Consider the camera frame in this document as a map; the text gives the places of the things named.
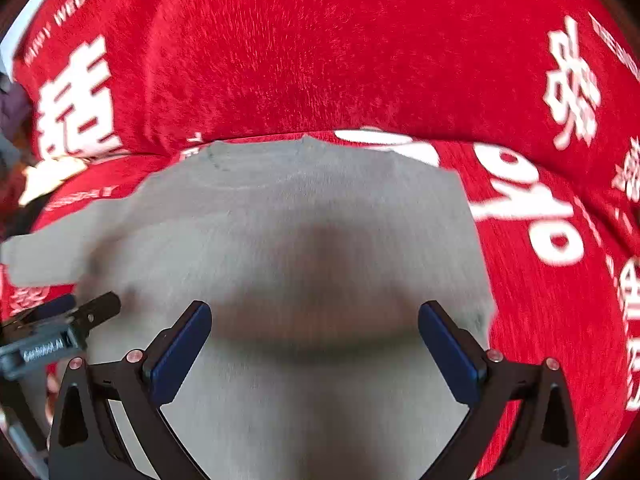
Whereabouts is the grey sweater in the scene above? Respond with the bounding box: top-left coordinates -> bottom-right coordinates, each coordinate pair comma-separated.
0,136 -> 498,480

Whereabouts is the red printed blanket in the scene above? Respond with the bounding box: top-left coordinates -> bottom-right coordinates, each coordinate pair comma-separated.
0,0 -> 640,480

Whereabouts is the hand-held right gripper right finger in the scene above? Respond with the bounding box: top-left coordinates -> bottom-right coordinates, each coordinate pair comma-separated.
418,300 -> 582,480

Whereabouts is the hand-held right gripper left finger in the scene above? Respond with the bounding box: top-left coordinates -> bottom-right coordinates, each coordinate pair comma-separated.
47,300 -> 213,480

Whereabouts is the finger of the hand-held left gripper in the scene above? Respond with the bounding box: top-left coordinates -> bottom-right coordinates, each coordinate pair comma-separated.
9,294 -> 77,322
70,292 -> 122,333

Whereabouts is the cream cloth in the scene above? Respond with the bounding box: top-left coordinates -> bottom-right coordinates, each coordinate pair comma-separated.
19,156 -> 88,207

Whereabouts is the purple cloth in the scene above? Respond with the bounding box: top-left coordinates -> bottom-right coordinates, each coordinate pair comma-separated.
0,79 -> 37,142

